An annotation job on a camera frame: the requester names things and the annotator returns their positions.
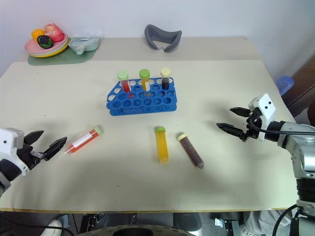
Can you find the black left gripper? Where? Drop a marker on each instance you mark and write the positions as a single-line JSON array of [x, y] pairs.
[[28, 156]]

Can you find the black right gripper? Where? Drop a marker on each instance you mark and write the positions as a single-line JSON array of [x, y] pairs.
[[253, 131]]

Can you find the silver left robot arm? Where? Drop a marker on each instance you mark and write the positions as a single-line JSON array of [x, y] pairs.
[[7, 169]]

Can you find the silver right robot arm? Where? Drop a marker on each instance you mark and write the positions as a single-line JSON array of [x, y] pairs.
[[302, 152]]

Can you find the orange labelled tube green cap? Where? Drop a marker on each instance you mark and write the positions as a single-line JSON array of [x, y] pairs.
[[83, 139]]

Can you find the brown tube cream cap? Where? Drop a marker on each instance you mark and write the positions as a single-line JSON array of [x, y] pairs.
[[192, 152]]

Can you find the yellow graduated tube green cap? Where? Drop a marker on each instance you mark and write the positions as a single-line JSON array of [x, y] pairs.
[[162, 145]]

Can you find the dark tube cream cap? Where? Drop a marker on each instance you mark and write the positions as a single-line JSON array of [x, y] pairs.
[[165, 81]]

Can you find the red tube light green cap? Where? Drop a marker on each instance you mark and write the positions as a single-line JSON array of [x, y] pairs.
[[125, 83]]

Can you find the blue plastic test tube rack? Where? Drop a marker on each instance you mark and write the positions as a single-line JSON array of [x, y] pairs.
[[137, 103]]

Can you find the yellow labelled tube green cap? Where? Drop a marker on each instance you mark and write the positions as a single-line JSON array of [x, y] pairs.
[[144, 79]]

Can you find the blue ribbed plastic bottle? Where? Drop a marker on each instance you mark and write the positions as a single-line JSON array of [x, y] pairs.
[[285, 84]]

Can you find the white shoe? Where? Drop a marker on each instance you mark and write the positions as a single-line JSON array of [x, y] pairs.
[[51, 227]]

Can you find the yellow plate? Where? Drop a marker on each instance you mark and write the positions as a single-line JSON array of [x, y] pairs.
[[50, 55]]

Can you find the green table mat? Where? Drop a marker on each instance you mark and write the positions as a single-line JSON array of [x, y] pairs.
[[73, 58]]

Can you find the stacked plates with toy food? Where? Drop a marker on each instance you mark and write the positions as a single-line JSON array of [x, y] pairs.
[[62, 47]]

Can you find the pink plate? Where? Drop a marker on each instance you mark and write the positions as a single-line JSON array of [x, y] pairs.
[[31, 46]]

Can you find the black and green toy fruit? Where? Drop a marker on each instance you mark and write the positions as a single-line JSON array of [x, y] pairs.
[[45, 41]]

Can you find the grey crumpled cloth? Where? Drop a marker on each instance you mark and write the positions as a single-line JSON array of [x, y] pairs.
[[261, 222]]

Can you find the crumpled plastic bag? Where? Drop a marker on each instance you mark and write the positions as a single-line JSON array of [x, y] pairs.
[[83, 44]]

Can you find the orange toy fruit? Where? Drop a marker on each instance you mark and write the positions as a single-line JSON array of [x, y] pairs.
[[37, 33]]

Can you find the pink toy peach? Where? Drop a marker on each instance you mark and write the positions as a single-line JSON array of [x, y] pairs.
[[54, 32]]

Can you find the grey headset face pad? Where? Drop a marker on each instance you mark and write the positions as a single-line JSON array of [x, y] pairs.
[[157, 37]]

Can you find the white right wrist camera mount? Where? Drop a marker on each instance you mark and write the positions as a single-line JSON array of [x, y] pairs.
[[267, 108]]

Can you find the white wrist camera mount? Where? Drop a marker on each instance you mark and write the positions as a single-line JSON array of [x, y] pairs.
[[267, 108], [8, 145]]

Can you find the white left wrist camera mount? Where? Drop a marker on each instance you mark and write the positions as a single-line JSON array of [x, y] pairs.
[[8, 145]]

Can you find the silver metal bracket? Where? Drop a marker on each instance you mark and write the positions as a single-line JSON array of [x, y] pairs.
[[225, 223]]

